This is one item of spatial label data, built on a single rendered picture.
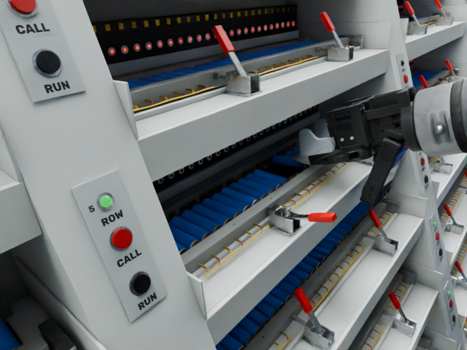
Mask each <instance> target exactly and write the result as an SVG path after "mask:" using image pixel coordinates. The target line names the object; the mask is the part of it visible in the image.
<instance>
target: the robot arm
mask: <svg viewBox="0 0 467 350"><path fill-rule="evenodd" d="M363 100H364V101H363ZM358 101H362V102H361V103H358V104H357V105H355V104H354V105H353V103H354V102H358ZM345 106H346V107H344V108H339V109H334V110H332V111H330V112H326V113H325V115H326V118H327V123H328V124H326V122H325V121H324V120H318V121H316V122H315V124H314V134H313V133H312V132H311V130H310V129H308V128H303V129H301V130H300V131H299V143H300V150H299V154H295V155H291V156H290V159H291V160H295V161H297V162H299V163H304V164H307V165H331V164H336V163H342V162H346V163H350V162H355V161H359V160H365V159H368V158H371V157H372V156H375V157H376V159H375V162H374V164H373V166H372V169H371V171H370V174H369V177H368V180H367V181H366V183H365V184H364V187H363V189H362V192H361V193H362V195H361V198H360V199H359V200H360V201H362V202H364V203H366V204H368V205H369V206H372V207H373V208H374V207H375V206H376V205H377V204H378V203H382V202H383V201H384V200H385V199H386V197H387V196H388V193H389V191H390V188H391V187H390V185H391V182H392V180H393V178H394V176H395V173H396V171H397V169H398V167H399V164H400V162H401V160H402V157H403V155H404V153H405V151H406V149H407V147H408V148H409V149H410V150H411V151H413V152H415V151H422V152H423V153H424V154H425V155H427V156H429V157H433V156H444V155H451V154H458V153H467V79H466V80H463V81H458V82H451V83H446V84H443V85H438V86H435V87H430V88H426V89H423V90H419V91H418V92H417V94H416V89H415V86H412V87H407V88H404V89H401V90H396V91H393V92H388V93H385V94H380V95H376V94H375V95H372V96H369V97H364V98H360V99H355V100H353V101H348V102H345Z"/></svg>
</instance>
